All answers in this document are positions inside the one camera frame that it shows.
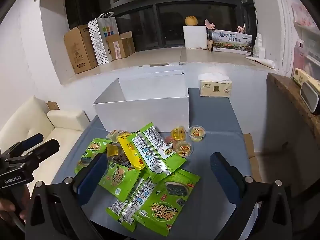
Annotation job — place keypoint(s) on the person's left hand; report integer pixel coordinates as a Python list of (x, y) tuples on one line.
[(7, 208)]

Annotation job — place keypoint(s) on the white shelf rack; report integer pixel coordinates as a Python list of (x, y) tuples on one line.
[(307, 52)]

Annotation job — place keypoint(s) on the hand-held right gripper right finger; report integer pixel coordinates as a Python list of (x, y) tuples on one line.
[(222, 170)]

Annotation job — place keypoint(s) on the tall cardboard box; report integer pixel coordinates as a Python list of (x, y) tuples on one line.
[(80, 50)]

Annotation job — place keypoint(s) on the white bag with coloured squares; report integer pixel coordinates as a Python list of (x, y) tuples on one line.
[(108, 33)]

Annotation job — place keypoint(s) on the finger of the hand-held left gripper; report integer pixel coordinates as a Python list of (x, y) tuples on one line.
[(47, 146), (33, 139)]

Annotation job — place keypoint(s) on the yellow pomelo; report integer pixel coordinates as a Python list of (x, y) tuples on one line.
[(191, 20)]

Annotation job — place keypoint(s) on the cream sofa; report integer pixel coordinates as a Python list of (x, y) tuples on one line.
[(30, 127)]

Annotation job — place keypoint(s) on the yellow green box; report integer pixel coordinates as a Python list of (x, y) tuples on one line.
[(306, 76)]

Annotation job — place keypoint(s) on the pink plastic item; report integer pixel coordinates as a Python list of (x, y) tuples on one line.
[(242, 28), (210, 25)]

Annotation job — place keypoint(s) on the white foam box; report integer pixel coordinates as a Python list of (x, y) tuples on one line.
[(195, 37)]

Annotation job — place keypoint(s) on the dark window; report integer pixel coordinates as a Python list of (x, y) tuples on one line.
[(155, 15)]

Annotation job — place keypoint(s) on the yellow tissue pack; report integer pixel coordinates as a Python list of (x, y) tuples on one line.
[(215, 87)]

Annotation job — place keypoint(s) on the open cardboard box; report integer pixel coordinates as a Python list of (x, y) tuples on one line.
[(122, 46)]

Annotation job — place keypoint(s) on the landscape printed box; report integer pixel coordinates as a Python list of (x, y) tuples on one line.
[(231, 42)]

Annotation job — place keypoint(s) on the dotted paper bag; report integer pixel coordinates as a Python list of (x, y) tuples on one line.
[(96, 43)]

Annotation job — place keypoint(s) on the white desk clock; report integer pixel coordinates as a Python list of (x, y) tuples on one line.
[(308, 96)]

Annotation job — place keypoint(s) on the green snack packet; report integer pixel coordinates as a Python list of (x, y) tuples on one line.
[(167, 202), (156, 152), (117, 177), (125, 208), (91, 151)]

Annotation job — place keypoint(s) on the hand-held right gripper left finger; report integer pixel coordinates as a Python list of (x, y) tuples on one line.
[(90, 177)]

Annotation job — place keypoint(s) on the white plastic bottle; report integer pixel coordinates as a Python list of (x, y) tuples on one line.
[(258, 47)]

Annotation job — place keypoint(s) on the yellow snack packet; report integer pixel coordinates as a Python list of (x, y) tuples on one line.
[(128, 150)]

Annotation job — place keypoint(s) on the flat cardboard sheet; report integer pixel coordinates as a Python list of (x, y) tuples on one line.
[(252, 155)]

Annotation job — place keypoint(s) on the brown snack packet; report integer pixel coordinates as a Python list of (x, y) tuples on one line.
[(119, 159)]

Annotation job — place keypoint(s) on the yellow jelly cup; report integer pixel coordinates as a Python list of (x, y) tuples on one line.
[(114, 134), (197, 133), (113, 151), (178, 133)]

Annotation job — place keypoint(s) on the white curtain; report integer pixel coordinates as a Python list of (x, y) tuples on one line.
[(282, 17)]

